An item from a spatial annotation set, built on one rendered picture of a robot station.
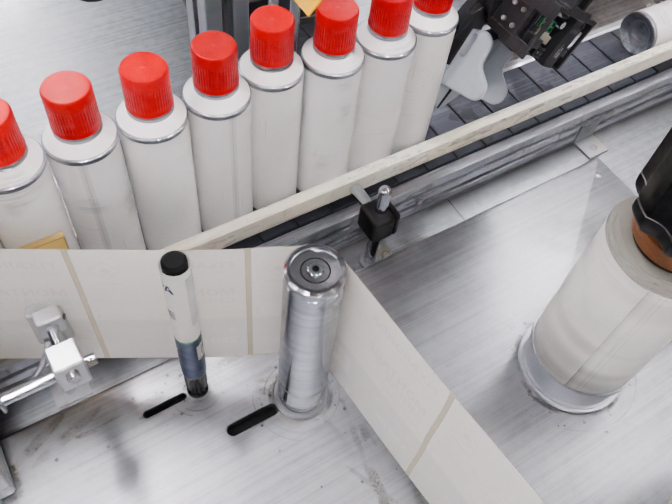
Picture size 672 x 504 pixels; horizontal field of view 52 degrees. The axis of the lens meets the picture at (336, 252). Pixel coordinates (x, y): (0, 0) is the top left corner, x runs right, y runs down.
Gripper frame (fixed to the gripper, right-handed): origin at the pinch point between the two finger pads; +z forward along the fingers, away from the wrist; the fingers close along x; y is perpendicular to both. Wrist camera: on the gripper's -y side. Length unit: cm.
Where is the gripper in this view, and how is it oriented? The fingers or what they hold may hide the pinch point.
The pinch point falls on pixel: (438, 91)
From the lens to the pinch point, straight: 72.5
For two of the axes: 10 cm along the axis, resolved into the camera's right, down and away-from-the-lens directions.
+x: 6.9, -0.5, 7.2
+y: 5.2, 7.3, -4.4
